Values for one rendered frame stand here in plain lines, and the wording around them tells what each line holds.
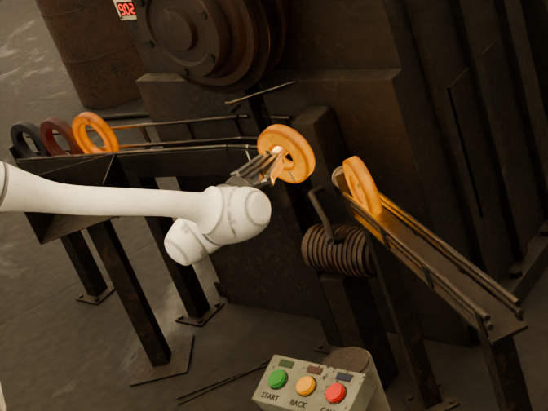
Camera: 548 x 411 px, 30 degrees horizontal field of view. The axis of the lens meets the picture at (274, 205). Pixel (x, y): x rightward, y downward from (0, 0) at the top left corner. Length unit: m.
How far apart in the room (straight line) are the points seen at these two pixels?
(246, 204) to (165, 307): 1.68
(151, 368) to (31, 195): 1.44
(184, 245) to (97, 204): 0.23
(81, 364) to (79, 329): 0.24
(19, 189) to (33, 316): 2.02
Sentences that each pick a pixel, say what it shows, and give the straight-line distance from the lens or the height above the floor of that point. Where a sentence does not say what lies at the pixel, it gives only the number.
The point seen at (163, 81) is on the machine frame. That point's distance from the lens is 3.13.
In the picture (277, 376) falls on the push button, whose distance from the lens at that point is 2.13.
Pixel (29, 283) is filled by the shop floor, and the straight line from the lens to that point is 4.31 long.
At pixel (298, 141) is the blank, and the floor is 0.87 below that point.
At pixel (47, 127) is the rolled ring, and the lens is 3.57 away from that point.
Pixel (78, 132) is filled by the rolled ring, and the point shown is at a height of 0.72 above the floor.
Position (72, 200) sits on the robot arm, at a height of 1.05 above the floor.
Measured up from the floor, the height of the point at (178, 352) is 0.01.
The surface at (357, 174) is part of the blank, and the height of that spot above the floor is 0.77.
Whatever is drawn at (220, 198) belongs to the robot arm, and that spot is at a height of 0.95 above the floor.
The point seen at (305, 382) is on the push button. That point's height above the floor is 0.61.
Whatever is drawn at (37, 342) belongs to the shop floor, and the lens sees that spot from 3.89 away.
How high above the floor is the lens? 1.86
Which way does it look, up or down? 27 degrees down
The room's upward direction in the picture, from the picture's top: 21 degrees counter-clockwise
